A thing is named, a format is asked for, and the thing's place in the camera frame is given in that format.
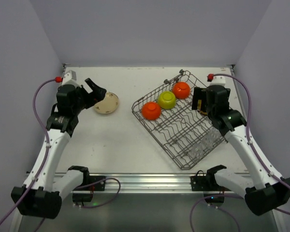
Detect yellow patterned plate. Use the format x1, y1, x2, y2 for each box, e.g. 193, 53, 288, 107
197, 98, 207, 116

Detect yellow-green bowl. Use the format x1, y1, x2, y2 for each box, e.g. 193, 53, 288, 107
158, 91, 176, 109

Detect grey wire dish rack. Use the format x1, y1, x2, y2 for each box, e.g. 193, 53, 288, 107
131, 69, 247, 171

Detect orange bowl front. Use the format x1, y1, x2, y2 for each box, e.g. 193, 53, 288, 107
141, 101, 161, 120

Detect orange bowl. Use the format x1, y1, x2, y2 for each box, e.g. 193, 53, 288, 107
172, 82, 190, 99
141, 101, 161, 120

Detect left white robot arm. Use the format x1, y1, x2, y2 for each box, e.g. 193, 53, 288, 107
11, 78, 106, 219

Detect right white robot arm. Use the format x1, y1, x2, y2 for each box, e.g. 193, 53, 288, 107
192, 85, 290, 216

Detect orange bowl back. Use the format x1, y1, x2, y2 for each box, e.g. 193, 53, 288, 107
172, 82, 190, 99

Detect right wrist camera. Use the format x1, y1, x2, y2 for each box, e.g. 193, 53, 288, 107
210, 75, 226, 87

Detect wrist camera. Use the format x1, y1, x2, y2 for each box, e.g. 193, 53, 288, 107
210, 75, 226, 87
62, 70, 78, 87

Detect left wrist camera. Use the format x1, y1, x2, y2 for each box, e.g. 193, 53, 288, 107
62, 70, 78, 87

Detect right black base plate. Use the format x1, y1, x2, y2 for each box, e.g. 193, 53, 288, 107
190, 175, 222, 191

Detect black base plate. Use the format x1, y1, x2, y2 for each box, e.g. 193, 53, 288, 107
85, 175, 106, 191
190, 175, 222, 191

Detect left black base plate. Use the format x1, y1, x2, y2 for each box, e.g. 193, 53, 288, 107
85, 175, 106, 191

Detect aluminium mounting rail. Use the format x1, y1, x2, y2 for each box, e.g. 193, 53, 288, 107
21, 172, 277, 194

